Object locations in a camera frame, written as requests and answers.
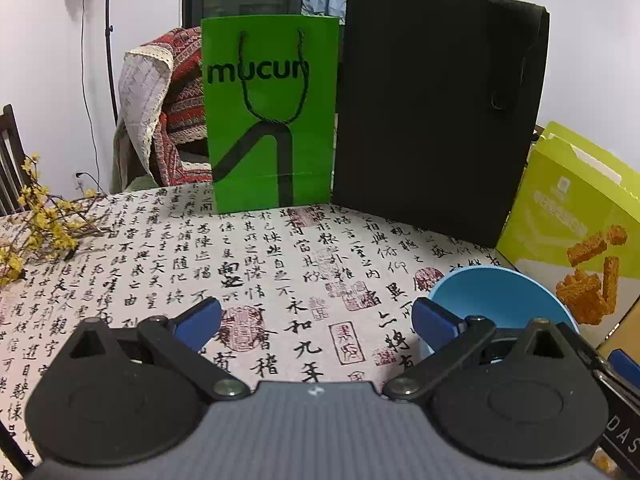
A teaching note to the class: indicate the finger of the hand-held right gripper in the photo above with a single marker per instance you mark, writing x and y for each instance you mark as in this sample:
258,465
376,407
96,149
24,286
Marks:
622,362

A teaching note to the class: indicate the beige cloth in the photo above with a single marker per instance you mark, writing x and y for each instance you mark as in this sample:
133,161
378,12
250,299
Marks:
125,170

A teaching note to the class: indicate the black paper bag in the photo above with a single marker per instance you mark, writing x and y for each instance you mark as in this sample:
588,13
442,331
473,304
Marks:
430,110

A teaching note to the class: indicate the green paper bag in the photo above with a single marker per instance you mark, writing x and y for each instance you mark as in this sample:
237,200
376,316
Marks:
270,120

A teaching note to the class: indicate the red patterned blanket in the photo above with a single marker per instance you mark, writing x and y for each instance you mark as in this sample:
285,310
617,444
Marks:
185,110

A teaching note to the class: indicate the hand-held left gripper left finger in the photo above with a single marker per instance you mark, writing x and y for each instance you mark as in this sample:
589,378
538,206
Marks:
200,317

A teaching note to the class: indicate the wall power outlet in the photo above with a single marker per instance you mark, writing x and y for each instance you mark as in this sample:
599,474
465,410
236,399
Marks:
78,180

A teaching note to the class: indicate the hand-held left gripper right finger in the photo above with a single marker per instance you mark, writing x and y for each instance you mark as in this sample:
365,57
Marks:
432,320

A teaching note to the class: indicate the studio light on stand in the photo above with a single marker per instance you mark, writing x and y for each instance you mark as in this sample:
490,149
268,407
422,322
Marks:
107,35

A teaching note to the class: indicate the yellow flower branch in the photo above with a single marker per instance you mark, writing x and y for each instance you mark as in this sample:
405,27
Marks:
45,220

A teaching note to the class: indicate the dark wooden chair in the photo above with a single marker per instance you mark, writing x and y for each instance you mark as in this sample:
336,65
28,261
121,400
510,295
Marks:
10,160

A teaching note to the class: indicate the white quilted cloth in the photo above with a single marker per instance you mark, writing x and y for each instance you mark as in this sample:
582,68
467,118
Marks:
140,95

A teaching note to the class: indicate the yellow-green snack box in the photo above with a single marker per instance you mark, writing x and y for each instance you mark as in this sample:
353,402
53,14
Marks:
565,220

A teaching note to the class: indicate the blue bowl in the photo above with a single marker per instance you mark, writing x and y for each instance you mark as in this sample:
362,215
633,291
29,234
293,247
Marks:
500,295

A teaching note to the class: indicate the calligraphy printed tablecloth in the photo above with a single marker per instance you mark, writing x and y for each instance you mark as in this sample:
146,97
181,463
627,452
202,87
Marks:
200,260

